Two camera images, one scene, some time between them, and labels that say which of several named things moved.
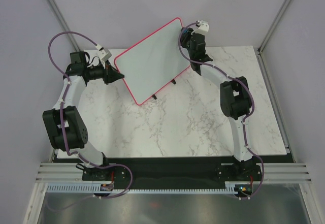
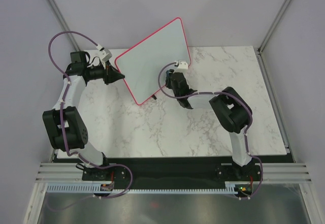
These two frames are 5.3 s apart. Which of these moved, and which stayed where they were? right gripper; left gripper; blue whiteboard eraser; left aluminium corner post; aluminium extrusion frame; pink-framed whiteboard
Moved: blue whiteboard eraser; right gripper
Stayed: left aluminium corner post; aluminium extrusion frame; left gripper; pink-framed whiteboard
